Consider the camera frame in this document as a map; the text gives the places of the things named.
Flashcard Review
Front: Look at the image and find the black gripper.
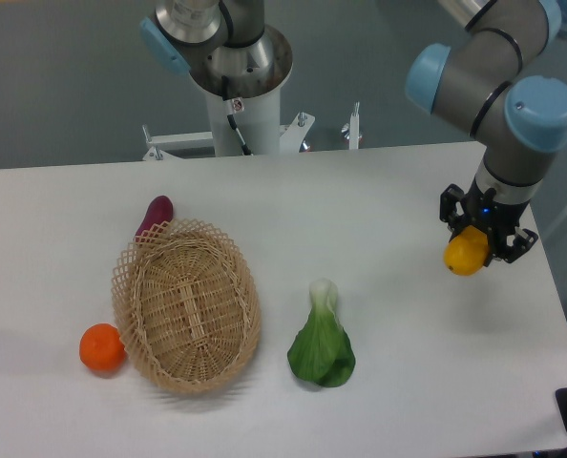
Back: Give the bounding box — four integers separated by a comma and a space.
439, 175, 538, 267

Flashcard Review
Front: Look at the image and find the yellow mango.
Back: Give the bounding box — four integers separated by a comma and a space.
443, 226, 490, 276

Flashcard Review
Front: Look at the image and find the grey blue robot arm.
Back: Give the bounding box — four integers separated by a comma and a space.
405, 1, 567, 276

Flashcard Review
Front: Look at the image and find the woven wicker basket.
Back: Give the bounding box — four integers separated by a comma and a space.
112, 219, 261, 395

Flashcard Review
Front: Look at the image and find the green bok choy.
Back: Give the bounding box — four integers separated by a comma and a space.
287, 279, 356, 387

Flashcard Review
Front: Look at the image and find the purple eggplant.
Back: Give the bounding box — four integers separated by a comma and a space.
134, 196, 174, 240

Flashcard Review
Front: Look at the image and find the orange tangerine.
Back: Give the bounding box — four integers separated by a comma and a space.
78, 323, 126, 372

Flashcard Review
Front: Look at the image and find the black cable on pedestal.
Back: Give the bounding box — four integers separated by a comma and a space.
220, 74, 255, 156

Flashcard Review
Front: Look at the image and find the white mounting bracket frame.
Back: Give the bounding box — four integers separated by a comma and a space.
141, 102, 366, 161

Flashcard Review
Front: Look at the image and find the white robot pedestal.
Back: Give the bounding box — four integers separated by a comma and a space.
139, 1, 292, 130

